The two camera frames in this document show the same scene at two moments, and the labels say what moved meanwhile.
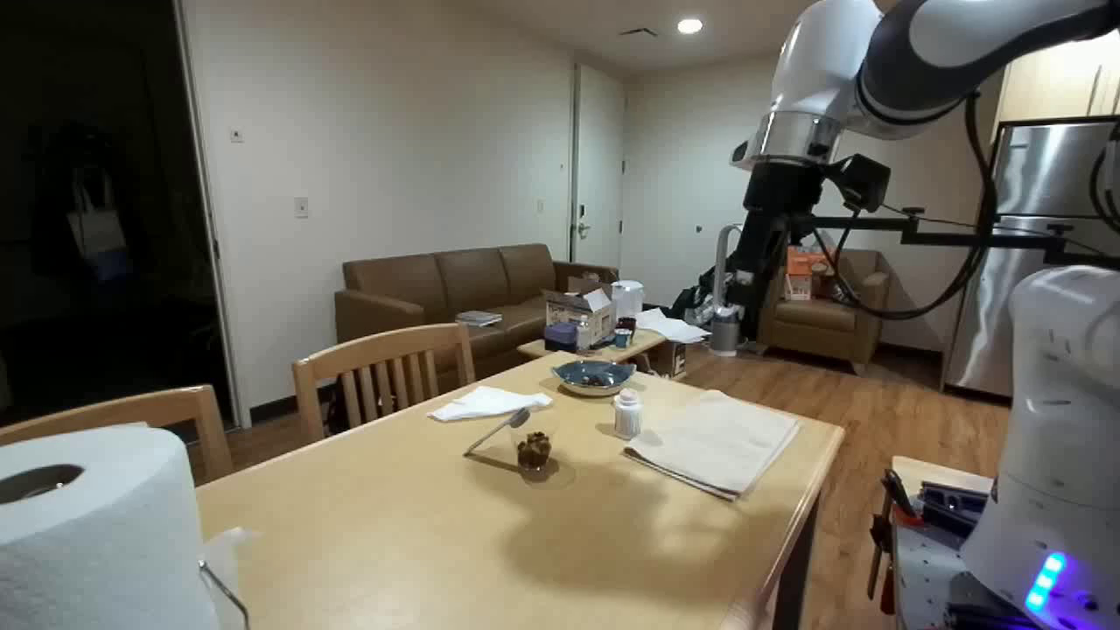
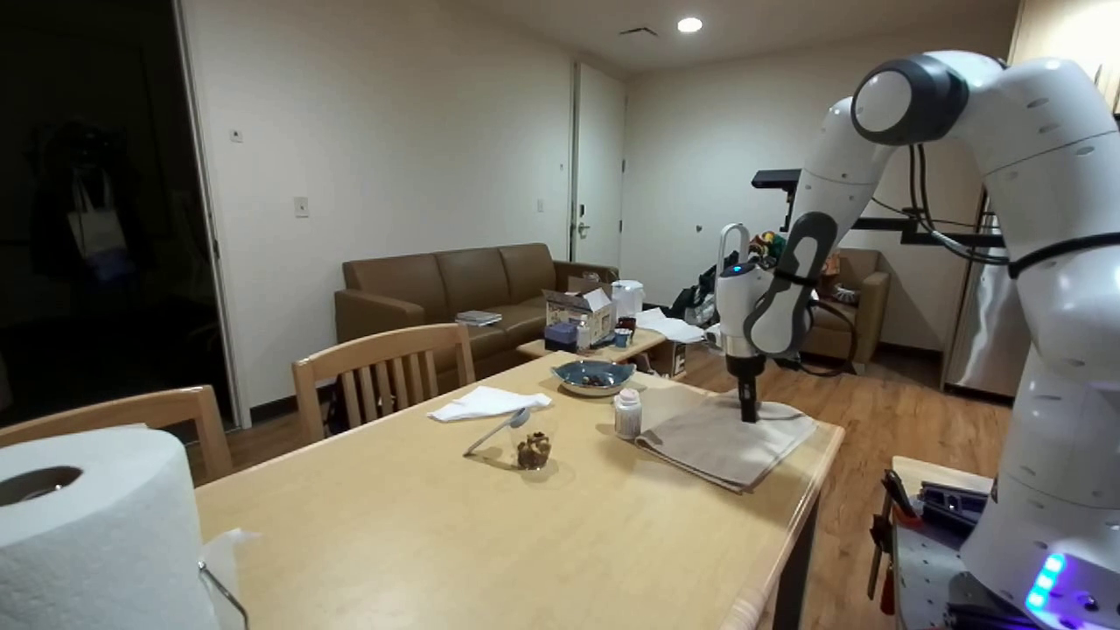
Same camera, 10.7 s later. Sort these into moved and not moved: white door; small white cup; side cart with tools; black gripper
Moved: black gripper
Not moved: side cart with tools; white door; small white cup
